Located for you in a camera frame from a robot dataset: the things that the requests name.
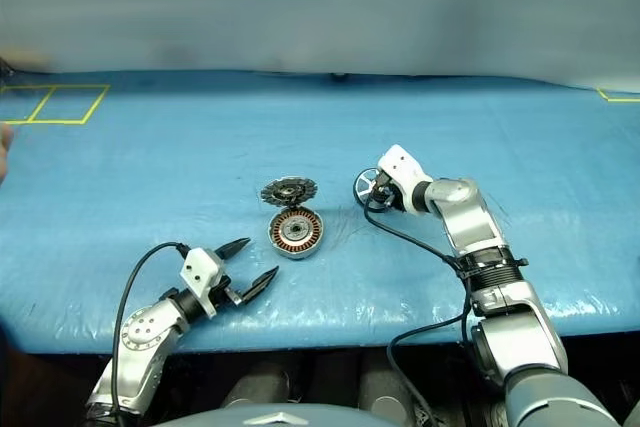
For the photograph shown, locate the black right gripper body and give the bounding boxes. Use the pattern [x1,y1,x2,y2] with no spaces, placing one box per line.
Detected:
[369,171,405,212]

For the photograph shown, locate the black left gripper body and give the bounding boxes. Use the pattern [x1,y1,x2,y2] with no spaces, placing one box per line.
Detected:
[213,272,247,309]

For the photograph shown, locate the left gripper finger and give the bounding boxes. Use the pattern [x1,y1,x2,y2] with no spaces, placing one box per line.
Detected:
[239,266,281,306]
[215,236,252,262]

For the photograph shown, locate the silver spoked rotor cap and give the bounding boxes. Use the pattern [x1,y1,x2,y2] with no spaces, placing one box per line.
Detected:
[352,166,382,205]

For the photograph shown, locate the silver motor stator copper windings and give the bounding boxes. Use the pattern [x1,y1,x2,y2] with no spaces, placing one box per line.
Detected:
[267,208,327,261]

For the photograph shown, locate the grey toothed gear plate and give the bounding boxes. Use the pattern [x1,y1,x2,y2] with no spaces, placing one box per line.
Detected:
[259,177,314,209]

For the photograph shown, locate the person's bare hand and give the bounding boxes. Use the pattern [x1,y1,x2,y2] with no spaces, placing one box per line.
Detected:
[0,123,16,189]

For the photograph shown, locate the blue plastic table cover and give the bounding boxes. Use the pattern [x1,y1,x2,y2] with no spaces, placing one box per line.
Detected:
[0,69,640,354]

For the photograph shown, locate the grey rounded cylinder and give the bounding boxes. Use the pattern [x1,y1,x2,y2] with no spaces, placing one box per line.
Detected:
[359,363,417,427]
[221,363,293,411]

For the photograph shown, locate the grey-blue robot torso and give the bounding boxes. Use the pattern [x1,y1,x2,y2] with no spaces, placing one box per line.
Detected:
[198,398,384,427]

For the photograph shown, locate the yellow tape double square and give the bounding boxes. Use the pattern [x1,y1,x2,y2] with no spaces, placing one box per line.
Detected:
[0,83,112,127]

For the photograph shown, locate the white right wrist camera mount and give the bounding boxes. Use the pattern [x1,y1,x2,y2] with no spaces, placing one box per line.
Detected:
[376,144,434,214]

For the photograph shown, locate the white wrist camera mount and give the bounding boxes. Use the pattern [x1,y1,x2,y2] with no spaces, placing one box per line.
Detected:
[376,144,434,214]
[180,247,227,319]

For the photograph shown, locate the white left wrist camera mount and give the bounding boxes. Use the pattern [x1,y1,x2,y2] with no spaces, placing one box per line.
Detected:
[180,247,227,319]

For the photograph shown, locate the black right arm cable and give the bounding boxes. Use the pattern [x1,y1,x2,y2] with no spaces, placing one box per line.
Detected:
[363,194,474,427]

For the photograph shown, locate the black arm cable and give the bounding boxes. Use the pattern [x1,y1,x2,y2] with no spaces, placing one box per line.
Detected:
[110,242,192,427]
[363,194,474,427]

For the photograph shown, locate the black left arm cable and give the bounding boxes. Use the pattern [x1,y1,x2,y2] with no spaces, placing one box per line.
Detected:
[110,242,192,427]

